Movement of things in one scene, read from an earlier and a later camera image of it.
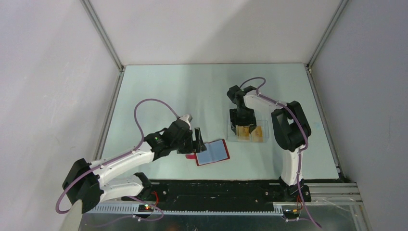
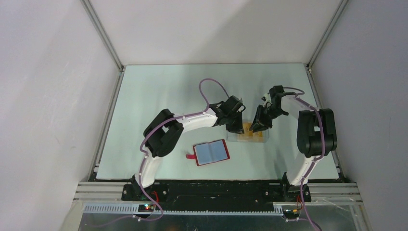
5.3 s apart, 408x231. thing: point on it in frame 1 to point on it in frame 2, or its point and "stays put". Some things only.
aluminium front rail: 332,193 stays put
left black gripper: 194,146 to 238,128
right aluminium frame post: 327,32 stays put
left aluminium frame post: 101,30 stays put
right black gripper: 235,121 to 259,123
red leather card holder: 216,151 stays put
